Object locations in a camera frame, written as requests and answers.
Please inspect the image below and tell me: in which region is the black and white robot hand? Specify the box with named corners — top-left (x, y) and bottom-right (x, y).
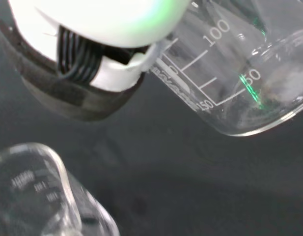
top-left (0, 0), bottom-right (193, 123)

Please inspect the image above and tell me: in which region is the small clear glass beaker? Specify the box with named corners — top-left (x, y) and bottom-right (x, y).
top-left (0, 142), bottom-right (120, 236)

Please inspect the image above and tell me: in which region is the black bench cloth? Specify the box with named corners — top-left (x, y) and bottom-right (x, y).
top-left (0, 0), bottom-right (303, 236)

